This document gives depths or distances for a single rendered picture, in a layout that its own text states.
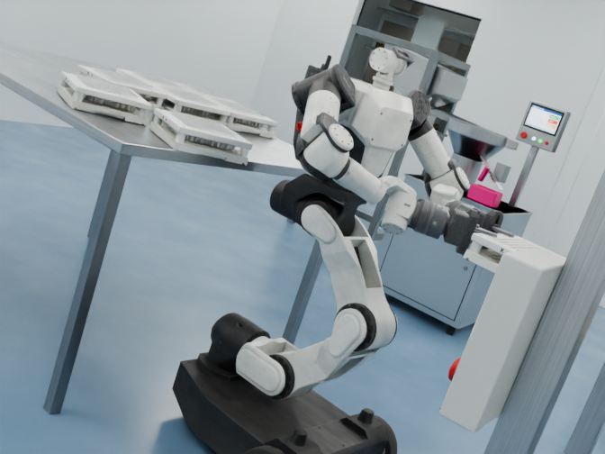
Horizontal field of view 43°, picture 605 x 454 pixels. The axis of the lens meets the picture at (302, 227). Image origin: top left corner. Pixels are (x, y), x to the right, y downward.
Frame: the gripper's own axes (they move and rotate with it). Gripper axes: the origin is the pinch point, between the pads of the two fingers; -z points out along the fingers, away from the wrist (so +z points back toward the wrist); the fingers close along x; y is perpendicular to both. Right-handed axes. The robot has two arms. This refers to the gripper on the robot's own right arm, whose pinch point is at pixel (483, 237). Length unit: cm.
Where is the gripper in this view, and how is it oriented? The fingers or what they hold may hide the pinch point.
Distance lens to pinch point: 207.8
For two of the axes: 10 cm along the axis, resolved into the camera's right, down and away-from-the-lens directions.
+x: -3.0, 9.3, 2.1
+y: -1.5, 1.8, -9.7
